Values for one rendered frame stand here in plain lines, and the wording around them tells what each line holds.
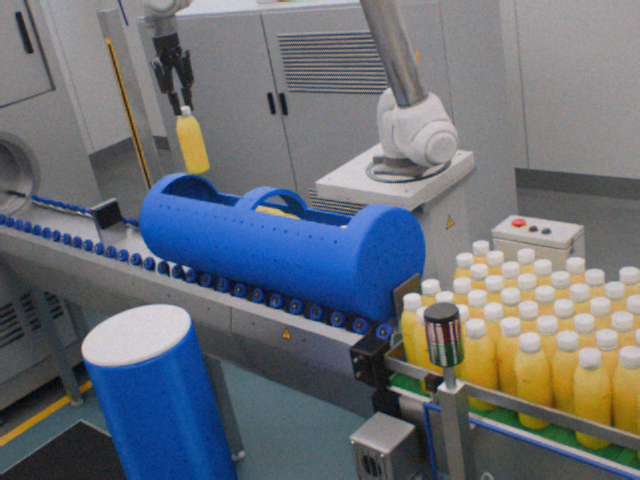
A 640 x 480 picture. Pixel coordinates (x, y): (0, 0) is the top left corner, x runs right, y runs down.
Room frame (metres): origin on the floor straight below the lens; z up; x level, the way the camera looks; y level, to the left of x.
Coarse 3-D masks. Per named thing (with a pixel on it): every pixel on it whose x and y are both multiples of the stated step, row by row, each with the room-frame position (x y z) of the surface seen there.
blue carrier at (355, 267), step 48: (192, 192) 2.43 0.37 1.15; (288, 192) 2.09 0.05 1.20; (144, 240) 2.28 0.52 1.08; (192, 240) 2.09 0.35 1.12; (240, 240) 1.95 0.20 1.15; (288, 240) 1.83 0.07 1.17; (336, 240) 1.73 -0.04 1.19; (384, 240) 1.74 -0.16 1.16; (288, 288) 1.84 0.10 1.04; (336, 288) 1.69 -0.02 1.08; (384, 288) 1.72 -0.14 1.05
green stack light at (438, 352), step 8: (432, 344) 1.18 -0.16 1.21; (440, 344) 1.17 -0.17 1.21; (448, 344) 1.17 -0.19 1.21; (456, 344) 1.17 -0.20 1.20; (432, 352) 1.18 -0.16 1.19; (440, 352) 1.17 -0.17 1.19; (448, 352) 1.17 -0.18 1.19; (456, 352) 1.17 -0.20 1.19; (464, 352) 1.19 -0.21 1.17; (432, 360) 1.19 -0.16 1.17; (440, 360) 1.17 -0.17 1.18; (448, 360) 1.17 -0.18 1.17; (456, 360) 1.17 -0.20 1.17
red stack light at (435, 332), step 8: (424, 320) 1.20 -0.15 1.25; (456, 320) 1.18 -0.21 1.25; (432, 328) 1.18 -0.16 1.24; (440, 328) 1.17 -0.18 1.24; (448, 328) 1.17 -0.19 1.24; (456, 328) 1.17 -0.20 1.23; (432, 336) 1.18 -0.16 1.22; (440, 336) 1.17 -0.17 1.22; (448, 336) 1.17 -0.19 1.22; (456, 336) 1.17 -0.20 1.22
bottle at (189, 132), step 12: (180, 120) 2.32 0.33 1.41; (192, 120) 2.32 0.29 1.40; (180, 132) 2.31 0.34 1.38; (192, 132) 2.31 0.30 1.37; (180, 144) 2.33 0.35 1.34; (192, 144) 2.31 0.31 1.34; (192, 156) 2.30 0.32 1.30; (204, 156) 2.32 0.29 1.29; (192, 168) 2.31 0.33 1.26; (204, 168) 2.31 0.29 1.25
